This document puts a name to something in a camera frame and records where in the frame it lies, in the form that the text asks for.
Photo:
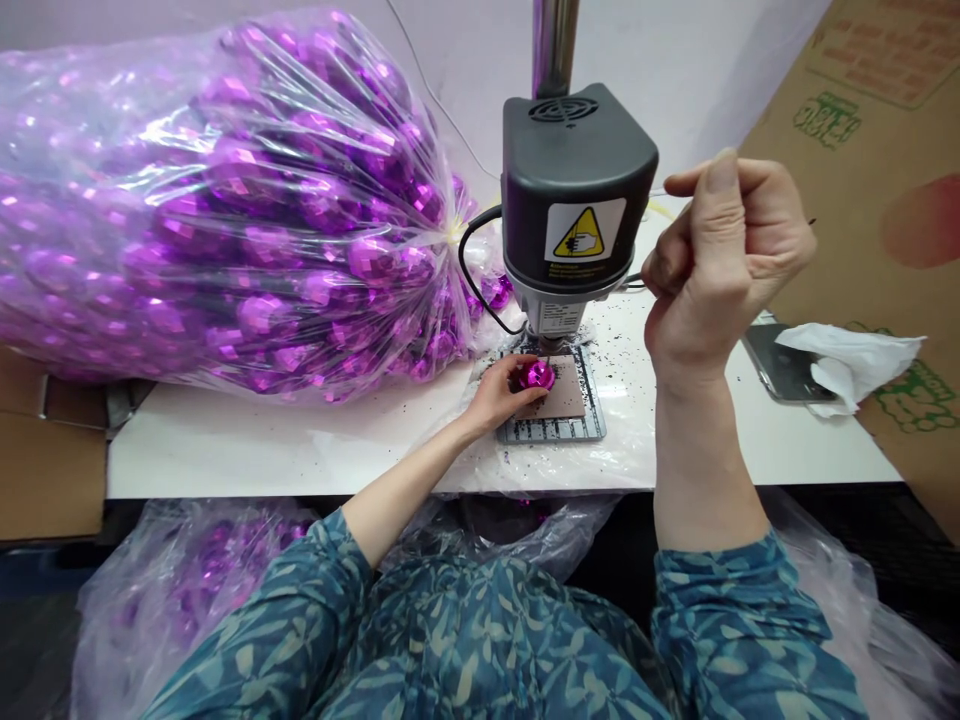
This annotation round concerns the person's body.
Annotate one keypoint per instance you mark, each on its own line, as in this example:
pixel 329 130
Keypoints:
pixel 487 637

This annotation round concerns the metal drill press lever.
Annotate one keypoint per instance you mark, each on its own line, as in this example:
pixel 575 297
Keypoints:
pixel 636 283

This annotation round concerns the large bag of purple balls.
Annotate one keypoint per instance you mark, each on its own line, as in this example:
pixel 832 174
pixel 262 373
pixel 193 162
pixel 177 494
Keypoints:
pixel 225 225

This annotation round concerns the white crumpled tissue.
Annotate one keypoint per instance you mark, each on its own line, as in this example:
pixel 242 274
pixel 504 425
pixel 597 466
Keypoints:
pixel 862 360

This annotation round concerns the dark smartphone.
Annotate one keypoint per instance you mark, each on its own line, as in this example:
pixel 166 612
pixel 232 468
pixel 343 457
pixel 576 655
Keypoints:
pixel 780 369

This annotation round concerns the person's left hand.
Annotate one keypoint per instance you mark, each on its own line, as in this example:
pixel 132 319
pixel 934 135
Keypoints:
pixel 491 397

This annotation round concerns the person's right index finger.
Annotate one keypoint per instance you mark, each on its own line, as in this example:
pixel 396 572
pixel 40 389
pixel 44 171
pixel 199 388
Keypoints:
pixel 679 186

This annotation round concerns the floor bag of purple balls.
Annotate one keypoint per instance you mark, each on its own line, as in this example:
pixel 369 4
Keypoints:
pixel 195 547

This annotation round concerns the person's right thumb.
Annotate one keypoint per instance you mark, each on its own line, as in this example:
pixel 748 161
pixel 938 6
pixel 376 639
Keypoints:
pixel 720 195

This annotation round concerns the large green printed cardboard box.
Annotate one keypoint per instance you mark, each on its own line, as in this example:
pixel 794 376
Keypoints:
pixel 862 225

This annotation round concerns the black bench drill press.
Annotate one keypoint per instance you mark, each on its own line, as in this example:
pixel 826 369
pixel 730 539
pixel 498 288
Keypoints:
pixel 577 150

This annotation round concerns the clear plastic bag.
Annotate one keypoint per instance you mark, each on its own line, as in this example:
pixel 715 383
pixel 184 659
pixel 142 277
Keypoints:
pixel 870 592
pixel 525 525

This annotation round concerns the person's right hand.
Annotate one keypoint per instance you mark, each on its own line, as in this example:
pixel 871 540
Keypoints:
pixel 712 300

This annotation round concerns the plain brown cardboard box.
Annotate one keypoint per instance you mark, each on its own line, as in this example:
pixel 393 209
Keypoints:
pixel 45 465

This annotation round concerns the purple faceted ball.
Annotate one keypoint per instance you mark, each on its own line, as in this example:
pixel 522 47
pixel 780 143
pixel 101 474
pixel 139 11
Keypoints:
pixel 538 375

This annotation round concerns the brown square board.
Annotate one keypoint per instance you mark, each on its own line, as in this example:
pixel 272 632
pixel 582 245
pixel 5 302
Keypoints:
pixel 571 396

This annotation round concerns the person's left fingers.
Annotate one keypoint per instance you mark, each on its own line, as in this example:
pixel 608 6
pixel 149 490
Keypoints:
pixel 510 367

